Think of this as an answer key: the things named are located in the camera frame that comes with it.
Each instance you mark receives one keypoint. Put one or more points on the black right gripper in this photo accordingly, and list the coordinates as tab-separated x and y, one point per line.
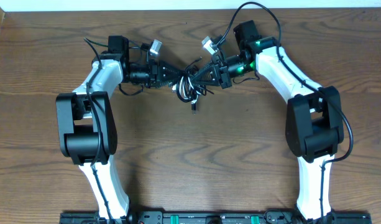
212	68

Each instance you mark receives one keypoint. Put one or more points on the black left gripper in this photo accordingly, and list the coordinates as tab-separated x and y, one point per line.
156	74

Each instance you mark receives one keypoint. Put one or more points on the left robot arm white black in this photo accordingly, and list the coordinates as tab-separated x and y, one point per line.
86	128

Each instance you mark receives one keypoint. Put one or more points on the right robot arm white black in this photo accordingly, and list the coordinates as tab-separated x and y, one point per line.
314	122

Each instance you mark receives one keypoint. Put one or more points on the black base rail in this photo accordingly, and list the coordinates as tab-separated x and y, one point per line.
271	216

